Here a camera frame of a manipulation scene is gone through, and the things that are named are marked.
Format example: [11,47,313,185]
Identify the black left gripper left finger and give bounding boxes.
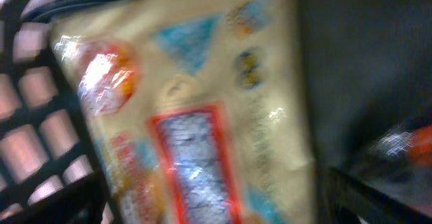
[1,171,107,224]

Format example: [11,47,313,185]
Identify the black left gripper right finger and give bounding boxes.
[327,169,431,224]

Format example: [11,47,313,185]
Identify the black and red snack packet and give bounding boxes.
[346,113,431,183]

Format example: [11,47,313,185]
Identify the beige snack bag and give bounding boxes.
[20,0,318,224]

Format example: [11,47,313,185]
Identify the grey plastic mesh basket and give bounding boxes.
[0,0,432,224]

